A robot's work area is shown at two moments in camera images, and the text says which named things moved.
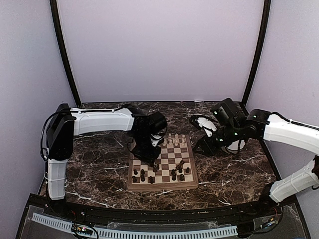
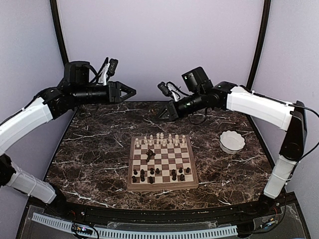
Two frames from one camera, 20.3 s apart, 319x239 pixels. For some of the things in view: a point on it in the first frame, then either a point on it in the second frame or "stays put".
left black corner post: [59, 35] stays put
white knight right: [177, 140] stays put
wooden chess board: [174, 169] stays put
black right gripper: [210, 149] → [173, 112]
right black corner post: [263, 33] stays put
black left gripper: [148, 159] → [114, 91]
